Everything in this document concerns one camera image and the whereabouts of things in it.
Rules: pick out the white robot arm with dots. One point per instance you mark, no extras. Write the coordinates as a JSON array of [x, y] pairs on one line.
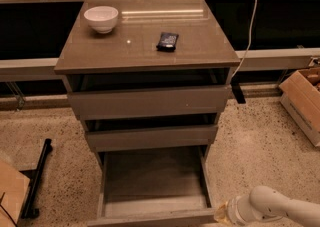
[[264, 204]]

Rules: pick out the grey bottom drawer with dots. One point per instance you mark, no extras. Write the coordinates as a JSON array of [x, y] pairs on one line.
[[163, 187]]

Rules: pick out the white ceramic bowl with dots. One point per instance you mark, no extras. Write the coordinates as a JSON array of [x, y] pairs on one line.
[[102, 19]]

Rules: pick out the grey top drawer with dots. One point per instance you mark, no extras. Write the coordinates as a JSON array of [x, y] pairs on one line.
[[146, 94]]

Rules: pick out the cardboard box right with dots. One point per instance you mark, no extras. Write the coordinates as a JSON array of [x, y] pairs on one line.
[[301, 98]]

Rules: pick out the black cabinet foot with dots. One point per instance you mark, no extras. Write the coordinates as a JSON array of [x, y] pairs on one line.
[[238, 94]]

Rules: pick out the cardboard box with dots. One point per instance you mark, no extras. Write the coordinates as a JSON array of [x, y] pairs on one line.
[[13, 191], [301, 98]]

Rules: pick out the cardboard box left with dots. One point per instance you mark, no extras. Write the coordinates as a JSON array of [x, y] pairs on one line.
[[13, 191]]

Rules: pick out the dark snack packet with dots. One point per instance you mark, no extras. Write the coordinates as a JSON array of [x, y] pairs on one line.
[[167, 42]]

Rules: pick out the black metal bar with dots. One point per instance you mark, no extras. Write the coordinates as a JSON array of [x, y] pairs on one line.
[[29, 211]]

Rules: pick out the grey drawer cabinet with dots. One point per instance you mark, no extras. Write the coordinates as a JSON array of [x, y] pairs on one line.
[[131, 45]]

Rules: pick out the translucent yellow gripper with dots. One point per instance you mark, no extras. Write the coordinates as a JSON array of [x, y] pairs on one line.
[[234, 209]]

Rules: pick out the grey drawer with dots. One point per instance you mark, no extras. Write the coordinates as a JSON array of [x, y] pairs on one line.
[[151, 132], [146, 94], [163, 187]]

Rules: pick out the grey middle drawer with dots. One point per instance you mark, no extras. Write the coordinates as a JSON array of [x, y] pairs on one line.
[[151, 132]]

